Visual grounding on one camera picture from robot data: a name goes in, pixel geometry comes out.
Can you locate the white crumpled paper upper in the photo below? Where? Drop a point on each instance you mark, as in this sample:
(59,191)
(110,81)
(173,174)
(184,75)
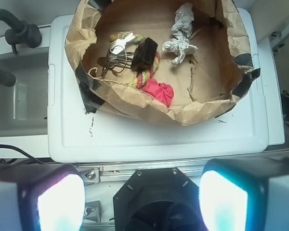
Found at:
(184,17)

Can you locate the white crumpled paper lower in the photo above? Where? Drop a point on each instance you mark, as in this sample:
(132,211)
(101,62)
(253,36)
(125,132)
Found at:
(181,47)

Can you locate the metal key bunch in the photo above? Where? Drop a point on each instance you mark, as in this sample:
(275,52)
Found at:
(117,63)

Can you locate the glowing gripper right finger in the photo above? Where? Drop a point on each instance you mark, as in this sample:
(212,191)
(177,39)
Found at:
(245,194)

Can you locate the brown paper bag tray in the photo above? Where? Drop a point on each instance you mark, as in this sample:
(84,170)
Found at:
(207,84)

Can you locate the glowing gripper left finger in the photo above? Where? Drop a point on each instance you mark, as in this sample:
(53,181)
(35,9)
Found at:
(41,197)

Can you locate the white key tag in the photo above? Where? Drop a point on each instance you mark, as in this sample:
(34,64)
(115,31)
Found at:
(117,46)

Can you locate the multicolour rope toy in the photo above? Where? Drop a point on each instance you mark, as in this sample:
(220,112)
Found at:
(132,42)

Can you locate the aluminium rail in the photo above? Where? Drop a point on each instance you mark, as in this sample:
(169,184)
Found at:
(93,173)

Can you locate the black octagonal mount plate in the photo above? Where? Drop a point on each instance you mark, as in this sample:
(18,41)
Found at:
(162,199)

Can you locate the white plastic bin lid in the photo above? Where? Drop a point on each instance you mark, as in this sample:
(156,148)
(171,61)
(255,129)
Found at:
(75,136)

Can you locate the pink crumpled cloth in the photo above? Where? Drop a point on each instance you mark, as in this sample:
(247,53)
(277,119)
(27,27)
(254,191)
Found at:
(160,91)

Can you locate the black box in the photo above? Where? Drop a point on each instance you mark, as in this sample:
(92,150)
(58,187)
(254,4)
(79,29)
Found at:
(144,55)

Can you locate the white crumpled paper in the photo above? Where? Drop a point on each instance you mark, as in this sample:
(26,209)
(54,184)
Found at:
(181,47)
(184,17)

